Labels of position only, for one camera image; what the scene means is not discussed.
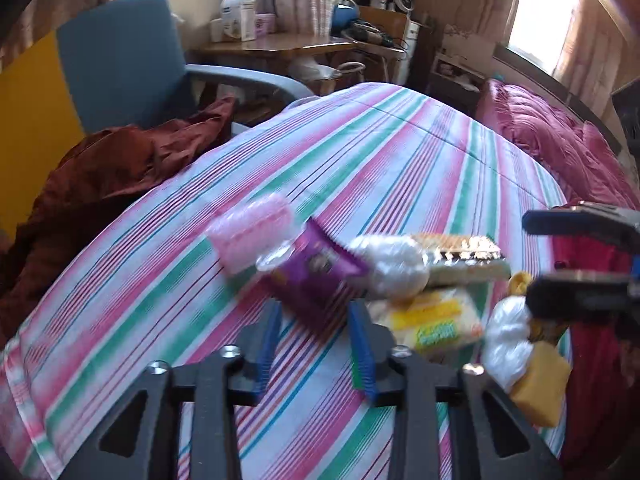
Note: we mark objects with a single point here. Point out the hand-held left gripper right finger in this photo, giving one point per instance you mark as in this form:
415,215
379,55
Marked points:
364,360

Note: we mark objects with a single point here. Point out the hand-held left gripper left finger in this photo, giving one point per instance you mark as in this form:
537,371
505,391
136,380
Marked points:
265,360

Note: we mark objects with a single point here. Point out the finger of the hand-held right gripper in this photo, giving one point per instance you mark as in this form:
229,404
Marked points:
580,295
575,222

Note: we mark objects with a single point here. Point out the green-edged cracker packet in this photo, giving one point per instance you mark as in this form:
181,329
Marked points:
430,322

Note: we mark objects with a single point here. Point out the white plastic ball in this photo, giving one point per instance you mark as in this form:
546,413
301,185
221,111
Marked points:
507,345
390,267

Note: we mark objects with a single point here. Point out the purple snack packet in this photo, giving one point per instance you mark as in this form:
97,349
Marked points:
315,270

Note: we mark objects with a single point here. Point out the yellow wrapper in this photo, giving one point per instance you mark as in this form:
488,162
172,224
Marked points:
521,282

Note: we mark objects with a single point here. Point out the red cloth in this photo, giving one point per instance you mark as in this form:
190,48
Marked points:
595,375

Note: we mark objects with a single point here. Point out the pink quilt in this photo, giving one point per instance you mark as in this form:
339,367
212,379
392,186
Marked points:
550,130

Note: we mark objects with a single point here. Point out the yellow sponge block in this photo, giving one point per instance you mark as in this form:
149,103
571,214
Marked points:
542,385

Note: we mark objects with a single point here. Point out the clear wafer packet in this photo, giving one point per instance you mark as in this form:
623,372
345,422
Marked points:
465,257

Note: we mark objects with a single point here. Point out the pink clear packet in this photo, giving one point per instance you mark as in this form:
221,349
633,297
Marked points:
250,235

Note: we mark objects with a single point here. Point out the dark bedside cabinet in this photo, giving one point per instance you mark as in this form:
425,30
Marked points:
455,70

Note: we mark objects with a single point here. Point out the striped bed sheet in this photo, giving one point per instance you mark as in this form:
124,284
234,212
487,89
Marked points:
350,160

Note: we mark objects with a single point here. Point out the bright window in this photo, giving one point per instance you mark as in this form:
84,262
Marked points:
545,10

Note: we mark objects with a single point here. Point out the maroon cloth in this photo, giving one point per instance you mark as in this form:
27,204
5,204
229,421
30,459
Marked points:
100,185

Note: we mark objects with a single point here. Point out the cluttered side table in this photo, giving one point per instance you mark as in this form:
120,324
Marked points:
380,40

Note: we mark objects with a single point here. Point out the white plastic bag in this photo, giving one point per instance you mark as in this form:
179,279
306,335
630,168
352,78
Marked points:
307,67

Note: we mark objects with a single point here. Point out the wooden desk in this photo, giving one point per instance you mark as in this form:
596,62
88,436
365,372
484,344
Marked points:
280,47

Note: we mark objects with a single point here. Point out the grey yellow blue armchair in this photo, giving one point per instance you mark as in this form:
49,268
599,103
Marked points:
120,65

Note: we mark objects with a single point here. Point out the small white box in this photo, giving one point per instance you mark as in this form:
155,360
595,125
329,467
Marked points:
216,31

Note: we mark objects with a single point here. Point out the boxes on shelf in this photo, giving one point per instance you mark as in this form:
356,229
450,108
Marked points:
265,26

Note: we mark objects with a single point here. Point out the white product box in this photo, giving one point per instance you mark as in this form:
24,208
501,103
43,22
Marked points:
240,17

